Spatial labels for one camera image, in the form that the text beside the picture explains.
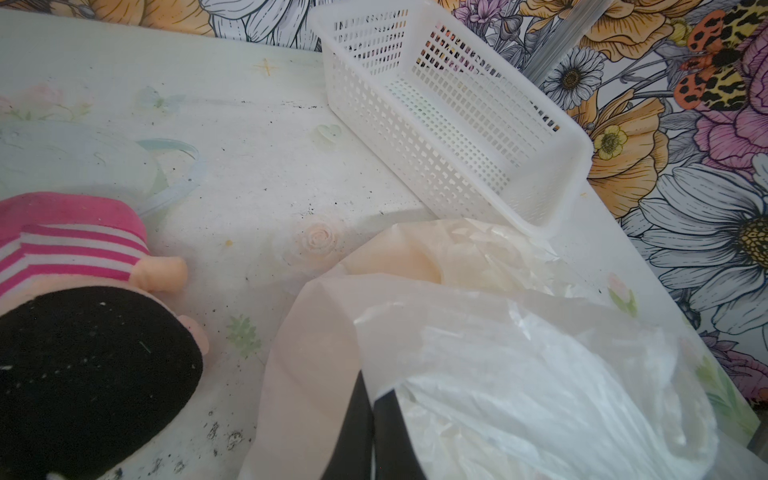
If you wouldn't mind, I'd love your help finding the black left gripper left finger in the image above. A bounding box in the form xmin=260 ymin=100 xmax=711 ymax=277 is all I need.
xmin=321 ymin=372 xmax=374 ymax=480

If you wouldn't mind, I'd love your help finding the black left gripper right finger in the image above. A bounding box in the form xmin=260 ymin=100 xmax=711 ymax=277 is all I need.
xmin=373 ymin=390 xmax=426 ymax=480

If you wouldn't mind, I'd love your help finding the white plastic bag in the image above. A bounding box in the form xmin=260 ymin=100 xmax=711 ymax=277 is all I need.
xmin=239 ymin=220 xmax=767 ymax=479

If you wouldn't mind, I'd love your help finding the plush doll pink striped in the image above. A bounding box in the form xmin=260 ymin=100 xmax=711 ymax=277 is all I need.
xmin=1 ymin=192 xmax=208 ymax=479

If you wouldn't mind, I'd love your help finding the white perforated plastic basket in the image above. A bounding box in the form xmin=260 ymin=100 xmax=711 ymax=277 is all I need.
xmin=308 ymin=1 xmax=592 ymax=238

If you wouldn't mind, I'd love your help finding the aluminium corner post right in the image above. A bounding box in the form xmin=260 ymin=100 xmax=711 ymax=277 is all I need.
xmin=523 ymin=0 xmax=612 ymax=87

